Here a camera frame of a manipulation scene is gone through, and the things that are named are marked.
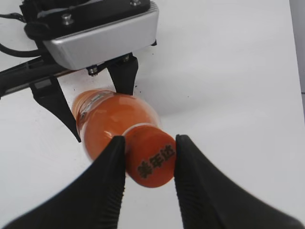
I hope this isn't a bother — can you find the orange bottle cap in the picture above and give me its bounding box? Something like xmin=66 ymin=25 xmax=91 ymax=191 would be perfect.
xmin=125 ymin=125 xmax=176 ymax=188

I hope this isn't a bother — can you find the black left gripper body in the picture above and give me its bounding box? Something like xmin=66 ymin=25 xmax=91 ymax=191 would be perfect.
xmin=0 ymin=42 xmax=158 ymax=101

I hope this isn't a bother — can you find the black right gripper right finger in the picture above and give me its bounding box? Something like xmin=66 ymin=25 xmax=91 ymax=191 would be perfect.
xmin=174 ymin=135 xmax=304 ymax=229

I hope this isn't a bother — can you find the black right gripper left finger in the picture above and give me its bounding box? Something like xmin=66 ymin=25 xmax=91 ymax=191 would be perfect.
xmin=5 ymin=136 xmax=125 ymax=229

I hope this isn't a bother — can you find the orange soda plastic bottle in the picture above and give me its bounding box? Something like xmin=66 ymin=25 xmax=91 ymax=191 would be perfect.
xmin=72 ymin=89 xmax=160 ymax=160

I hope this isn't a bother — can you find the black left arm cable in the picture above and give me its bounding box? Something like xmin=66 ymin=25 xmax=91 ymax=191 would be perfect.
xmin=0 ymin=13 xmax=48 ymax=58

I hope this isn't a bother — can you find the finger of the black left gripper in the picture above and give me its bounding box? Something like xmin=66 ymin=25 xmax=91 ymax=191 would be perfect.
xmin=106 ymin=56 xmax=139 ymax=95
xmin=30 ymin=77 xmax=81 ymax=143

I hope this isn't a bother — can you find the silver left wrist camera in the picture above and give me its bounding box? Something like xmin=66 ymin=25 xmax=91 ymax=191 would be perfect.
xmin=43 ymin=2 xmax=159 ymax=70

